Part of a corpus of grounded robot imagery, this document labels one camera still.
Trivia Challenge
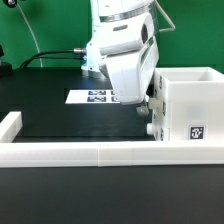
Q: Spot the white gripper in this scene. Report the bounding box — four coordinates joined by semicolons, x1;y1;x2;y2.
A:
105;38;160;117

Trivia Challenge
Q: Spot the white drawer box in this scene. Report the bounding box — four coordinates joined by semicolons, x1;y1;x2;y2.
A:
148;98;166;116
146;123;170;141

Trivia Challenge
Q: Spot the white front drawer box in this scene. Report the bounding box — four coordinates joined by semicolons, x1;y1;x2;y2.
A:
146;123;170;141

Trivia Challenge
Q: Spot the white drawer cabinet frame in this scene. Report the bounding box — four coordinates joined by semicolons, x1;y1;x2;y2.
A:
153;67;224;141

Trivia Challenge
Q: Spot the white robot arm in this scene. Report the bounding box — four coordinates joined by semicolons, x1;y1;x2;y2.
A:
81;0;165;115

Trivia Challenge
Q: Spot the white fiducial marker sheet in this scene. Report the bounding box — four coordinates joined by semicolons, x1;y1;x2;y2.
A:
65;90;118;104

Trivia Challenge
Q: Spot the white U-shaped border fence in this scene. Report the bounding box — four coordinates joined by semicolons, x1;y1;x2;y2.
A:
0;112;224;168

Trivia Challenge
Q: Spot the black device at left edge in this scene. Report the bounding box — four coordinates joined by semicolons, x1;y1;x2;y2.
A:
0;45;13;78

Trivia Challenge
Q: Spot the black cable with connector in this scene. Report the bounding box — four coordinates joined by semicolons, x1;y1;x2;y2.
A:
19;47;88;69

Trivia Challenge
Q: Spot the thin white cable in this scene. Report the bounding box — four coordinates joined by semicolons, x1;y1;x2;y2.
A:
15;2;44;68

